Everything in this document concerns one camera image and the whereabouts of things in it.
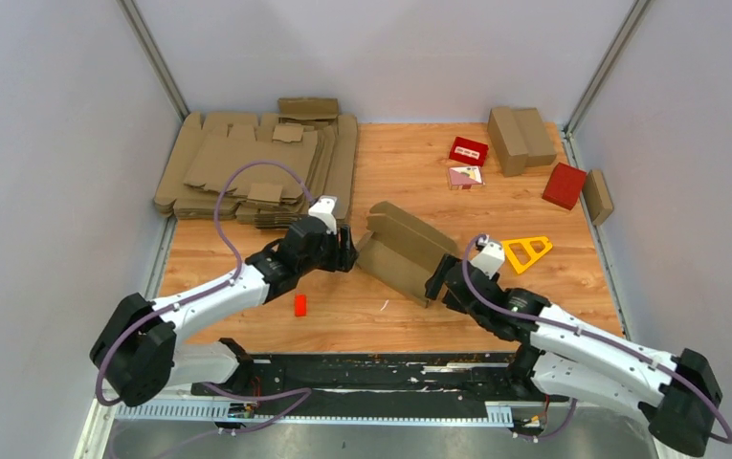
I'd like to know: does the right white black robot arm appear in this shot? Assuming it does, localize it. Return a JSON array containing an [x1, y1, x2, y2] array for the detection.
[[425, 254, 722, 457]]

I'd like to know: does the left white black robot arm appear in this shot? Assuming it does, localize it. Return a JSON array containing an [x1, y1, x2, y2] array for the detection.
[[89, 216, 358, 406]]

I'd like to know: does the pink white small card box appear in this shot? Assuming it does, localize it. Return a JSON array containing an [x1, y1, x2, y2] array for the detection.
[[447, 165, 485, 190]]

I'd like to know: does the red open box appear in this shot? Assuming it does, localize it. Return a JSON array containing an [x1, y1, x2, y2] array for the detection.
[[448, 136, 489, 166]]

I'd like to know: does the closed red box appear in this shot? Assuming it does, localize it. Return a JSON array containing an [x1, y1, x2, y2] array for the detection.
[[542, 163, 588, 210]]

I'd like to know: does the flat brown cardboard box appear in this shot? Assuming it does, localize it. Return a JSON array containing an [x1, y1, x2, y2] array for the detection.
[[513, 108, 557, 167]]

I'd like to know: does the small brown box at edge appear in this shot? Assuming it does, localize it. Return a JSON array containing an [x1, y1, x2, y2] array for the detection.
[[583, 169, 614, 226]]

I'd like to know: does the tall brown cardboard box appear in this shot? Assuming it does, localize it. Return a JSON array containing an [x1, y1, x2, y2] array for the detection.
[[487, 106, 528, 177]]

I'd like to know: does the small red block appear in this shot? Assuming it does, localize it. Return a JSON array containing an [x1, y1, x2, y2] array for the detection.
[[294, 294, 308, 317]]

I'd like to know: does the stack of flat cardboard sheets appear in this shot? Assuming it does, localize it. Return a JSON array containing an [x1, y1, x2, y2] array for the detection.
[[153, 97, 359, 229]]

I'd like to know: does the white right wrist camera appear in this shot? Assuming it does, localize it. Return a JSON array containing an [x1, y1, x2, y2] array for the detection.
[[470, 234, 506, 279]]

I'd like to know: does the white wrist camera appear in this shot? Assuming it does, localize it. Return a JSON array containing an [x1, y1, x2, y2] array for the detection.
[[307, 195, 338, 234], [470, 234, 506, 279]]

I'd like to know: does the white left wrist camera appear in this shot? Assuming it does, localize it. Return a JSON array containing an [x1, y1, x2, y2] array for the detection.
[[307, 195, 338, 234]]

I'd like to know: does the yellow plastic triangle frame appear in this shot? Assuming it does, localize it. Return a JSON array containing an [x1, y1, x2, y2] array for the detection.
[[501, 236, 553, 274]]

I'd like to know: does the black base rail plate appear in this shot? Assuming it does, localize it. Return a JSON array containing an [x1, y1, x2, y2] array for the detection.
[[219, 352, 548, 420]]

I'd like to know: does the white slotted cable duct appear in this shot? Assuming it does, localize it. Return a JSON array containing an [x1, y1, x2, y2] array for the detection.
[[115, 399, 516, 426]]

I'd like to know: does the right aluminium frame post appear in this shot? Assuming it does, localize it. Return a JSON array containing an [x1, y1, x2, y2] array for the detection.
[[564, 0, 654, 137]]

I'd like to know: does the aluminium frame post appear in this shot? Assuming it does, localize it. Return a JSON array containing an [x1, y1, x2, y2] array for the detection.
[[117, 0, 189, 120], [564, 0, 654, 137]]

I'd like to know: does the left aluminium frame post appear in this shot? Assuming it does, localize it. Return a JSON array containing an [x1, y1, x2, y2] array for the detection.
[[117, 0, 189, 120]]

